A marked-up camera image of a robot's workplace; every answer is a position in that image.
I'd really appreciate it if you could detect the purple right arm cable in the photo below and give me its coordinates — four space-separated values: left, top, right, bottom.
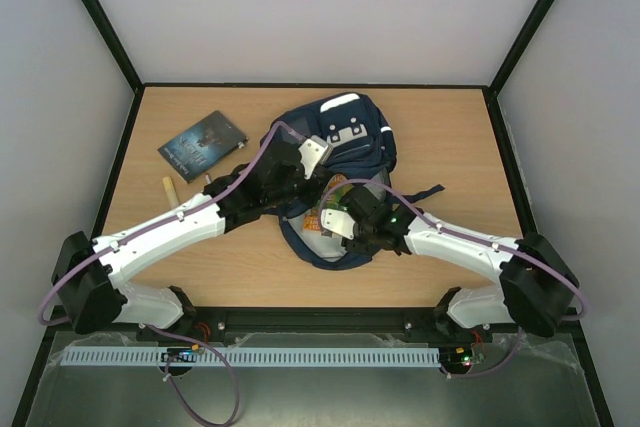
318 177 591 381

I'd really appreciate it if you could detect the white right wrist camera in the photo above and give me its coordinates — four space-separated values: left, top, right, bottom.
319 208 356 240

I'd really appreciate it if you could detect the navy blue student backpack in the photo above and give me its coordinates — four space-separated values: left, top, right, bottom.
274 92 444 271

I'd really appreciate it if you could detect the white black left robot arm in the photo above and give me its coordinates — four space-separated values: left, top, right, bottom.
52 136 332 334

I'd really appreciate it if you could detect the controller circuit board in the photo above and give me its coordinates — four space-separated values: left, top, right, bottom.
158 344 208 364
439 343 487 367

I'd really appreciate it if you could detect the left controller circuit board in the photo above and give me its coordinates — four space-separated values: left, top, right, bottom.
158 344 208 364

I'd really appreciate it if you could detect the right controller circuit board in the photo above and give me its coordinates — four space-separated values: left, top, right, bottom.
439 343 487 367

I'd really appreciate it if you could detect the dark blue paperback book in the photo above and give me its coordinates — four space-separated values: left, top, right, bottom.
157 110 248 184

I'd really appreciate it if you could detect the orange green illustrated book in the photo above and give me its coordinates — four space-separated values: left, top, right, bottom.
302 174 353 237

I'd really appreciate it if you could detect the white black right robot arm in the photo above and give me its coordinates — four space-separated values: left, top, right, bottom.
321 186 579 339

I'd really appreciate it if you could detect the yellow glue stick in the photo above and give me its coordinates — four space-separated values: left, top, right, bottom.
162 176 180 208

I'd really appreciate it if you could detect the light blue slotted cable duct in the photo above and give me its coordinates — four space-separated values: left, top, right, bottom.
60 346 440 368

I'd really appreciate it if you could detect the black aluminium frame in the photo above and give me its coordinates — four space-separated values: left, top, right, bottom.
10 0 615 427

